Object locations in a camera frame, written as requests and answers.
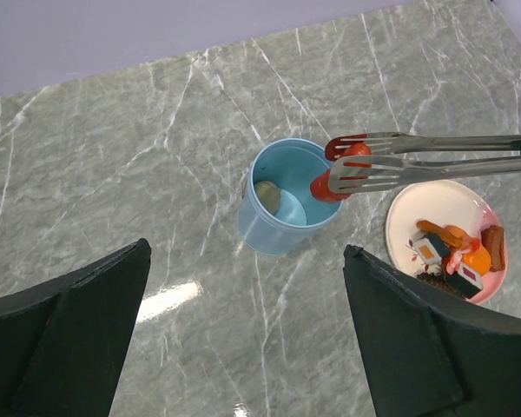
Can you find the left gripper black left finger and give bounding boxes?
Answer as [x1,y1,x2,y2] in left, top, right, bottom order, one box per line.
[0,239,151,416]

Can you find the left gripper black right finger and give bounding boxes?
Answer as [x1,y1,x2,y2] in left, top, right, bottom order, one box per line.
[343,245,521,416]

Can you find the red sausage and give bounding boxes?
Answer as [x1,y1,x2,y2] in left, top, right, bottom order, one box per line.
[310,142,372,203]

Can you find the steel serving tongs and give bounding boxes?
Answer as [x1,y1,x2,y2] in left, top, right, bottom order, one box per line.
[325,132,521,194]

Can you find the light blue cylindrical container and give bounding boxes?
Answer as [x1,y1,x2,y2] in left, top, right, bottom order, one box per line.
[237,138,342,255]

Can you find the beige round dumpling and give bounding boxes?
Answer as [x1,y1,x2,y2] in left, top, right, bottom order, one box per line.
[254,181,281,215]

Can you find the dark brown fried piece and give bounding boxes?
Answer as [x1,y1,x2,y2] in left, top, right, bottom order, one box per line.
[416,272,465,300]

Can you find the sushi roll red centre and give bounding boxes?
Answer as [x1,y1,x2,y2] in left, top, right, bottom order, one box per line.
[445,266,484,299]

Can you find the sushi roll orange centre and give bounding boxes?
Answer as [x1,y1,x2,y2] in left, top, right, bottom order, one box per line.
[412,233,451,265]

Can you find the orange tangerine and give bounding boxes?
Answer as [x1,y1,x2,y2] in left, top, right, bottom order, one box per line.
[461,245,491,275]

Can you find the orange fried shrimp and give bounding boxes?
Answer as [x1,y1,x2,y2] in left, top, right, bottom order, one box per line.
[416,220,481,254]

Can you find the brown grilled meat piece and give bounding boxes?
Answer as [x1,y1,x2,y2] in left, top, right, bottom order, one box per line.
[481,225,506,272]

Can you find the pink round plate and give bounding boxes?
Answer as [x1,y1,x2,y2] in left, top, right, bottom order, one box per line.
[385,180,508,304]

